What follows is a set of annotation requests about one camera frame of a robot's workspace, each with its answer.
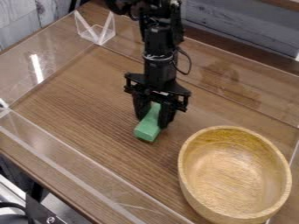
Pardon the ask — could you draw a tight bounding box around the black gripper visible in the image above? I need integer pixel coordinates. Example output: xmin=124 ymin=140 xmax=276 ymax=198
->
xmin=124 ymin=53 xmax=192 ymax=129

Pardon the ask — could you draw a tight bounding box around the green rectangular block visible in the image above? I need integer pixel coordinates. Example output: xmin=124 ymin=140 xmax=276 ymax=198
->
xmin=134 ymin=103 xmax=160 ymax=142

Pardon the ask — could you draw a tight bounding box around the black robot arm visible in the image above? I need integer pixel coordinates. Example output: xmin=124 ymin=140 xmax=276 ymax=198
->
xmin=104 ymin=0 xmax=192 ymax=129

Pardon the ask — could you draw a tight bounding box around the brown wooden bowl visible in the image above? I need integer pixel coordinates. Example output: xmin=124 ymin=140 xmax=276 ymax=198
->
xmin=178 ymin=125 xmax=292 ymax=224

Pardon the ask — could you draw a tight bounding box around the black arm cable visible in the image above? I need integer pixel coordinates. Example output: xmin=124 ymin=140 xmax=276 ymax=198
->
xmin=171 ymin=47 xmax=194 ymax=76

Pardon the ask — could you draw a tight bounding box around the clear acrylic tray wall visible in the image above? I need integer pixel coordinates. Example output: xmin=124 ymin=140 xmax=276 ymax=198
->
xmin=0 ymin=16 xmax=299 ymax=224

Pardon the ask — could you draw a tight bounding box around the clear acrylic corner bracket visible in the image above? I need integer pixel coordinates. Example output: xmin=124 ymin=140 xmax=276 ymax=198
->
xmin=73 ymin=10 xmax=116 ymax=46

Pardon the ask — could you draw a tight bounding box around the black metal table frame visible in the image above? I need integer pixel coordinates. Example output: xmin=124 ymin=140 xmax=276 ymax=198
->
xmin=0 ymin=156 xmax=67 ymax=224

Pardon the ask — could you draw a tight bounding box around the black cable bottom left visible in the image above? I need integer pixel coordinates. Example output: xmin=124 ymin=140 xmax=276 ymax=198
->
xmin=0 ymin=199 xmax=28 ymax=217

